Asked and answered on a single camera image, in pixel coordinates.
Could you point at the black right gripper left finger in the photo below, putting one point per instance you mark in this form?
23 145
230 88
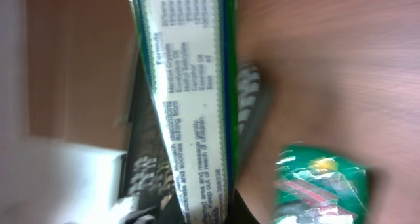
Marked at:
146 181

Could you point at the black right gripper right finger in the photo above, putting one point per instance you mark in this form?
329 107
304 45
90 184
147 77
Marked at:
253 103

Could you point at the green white gum pack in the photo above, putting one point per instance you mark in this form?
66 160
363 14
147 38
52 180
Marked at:
188 50

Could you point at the green 3M gloves package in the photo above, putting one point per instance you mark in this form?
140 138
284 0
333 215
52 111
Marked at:
316 186

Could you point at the white barcode scanner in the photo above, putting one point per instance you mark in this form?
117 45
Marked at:
52 182

